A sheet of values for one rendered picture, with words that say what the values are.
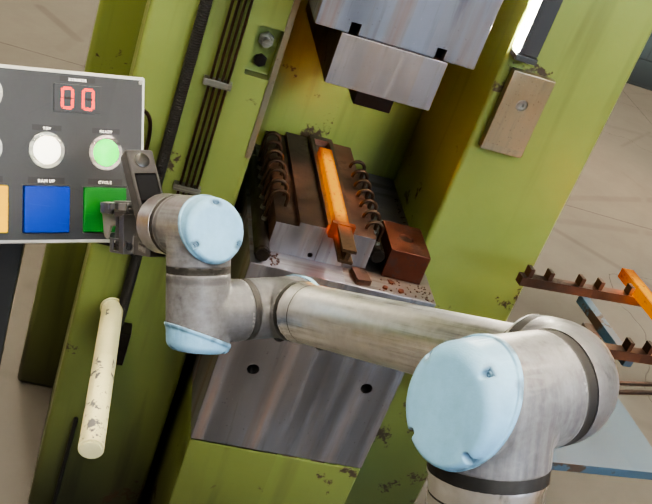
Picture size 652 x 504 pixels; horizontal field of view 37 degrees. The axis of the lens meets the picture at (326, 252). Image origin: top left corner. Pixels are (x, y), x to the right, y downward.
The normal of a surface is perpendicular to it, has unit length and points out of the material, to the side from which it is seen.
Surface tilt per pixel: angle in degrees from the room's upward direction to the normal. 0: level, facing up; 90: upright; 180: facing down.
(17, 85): 60
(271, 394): 90
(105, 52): 90
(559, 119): 90
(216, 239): 55
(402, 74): 90
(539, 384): 40
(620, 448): 0
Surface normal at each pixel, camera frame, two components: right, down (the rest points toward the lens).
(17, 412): 0.32, -0.83
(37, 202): 0.58, 0.07
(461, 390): -0.79, -0.11
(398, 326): -0.70, -0.42
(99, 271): 0.10, 0.51
